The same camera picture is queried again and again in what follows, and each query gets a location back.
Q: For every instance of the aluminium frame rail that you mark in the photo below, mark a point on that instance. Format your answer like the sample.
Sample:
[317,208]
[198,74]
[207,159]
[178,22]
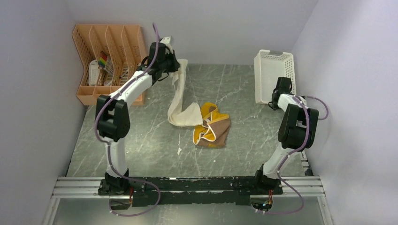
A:
[87,188]

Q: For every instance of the white plastic basket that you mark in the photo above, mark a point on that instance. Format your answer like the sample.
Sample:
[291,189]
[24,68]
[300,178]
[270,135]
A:
[268,67]

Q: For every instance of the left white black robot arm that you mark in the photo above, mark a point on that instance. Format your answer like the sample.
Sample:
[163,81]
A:
[112,121]

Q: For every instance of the orange plastic file organizer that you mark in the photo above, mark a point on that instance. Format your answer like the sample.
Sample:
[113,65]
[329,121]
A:
[125,47]

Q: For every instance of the cream white towel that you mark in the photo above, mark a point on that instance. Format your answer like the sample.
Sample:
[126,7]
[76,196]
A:
[177,116]

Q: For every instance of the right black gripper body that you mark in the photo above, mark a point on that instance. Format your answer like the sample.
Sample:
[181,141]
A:
[274,106]

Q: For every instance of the rainbow coloured item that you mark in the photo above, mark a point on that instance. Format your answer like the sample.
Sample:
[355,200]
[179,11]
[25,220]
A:
[102,61]

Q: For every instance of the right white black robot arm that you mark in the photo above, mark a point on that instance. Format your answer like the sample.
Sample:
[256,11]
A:
[296,132]

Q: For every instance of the white remote control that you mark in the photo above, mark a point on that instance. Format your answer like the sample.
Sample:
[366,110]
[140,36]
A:
[94,72]

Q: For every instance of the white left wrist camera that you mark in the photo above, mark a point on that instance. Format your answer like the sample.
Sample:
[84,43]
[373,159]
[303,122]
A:
[167,41]

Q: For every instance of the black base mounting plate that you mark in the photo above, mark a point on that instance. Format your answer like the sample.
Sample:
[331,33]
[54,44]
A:
[145,191]

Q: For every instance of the yellow brown towel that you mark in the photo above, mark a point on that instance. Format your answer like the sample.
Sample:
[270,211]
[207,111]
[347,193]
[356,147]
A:
[214,129]

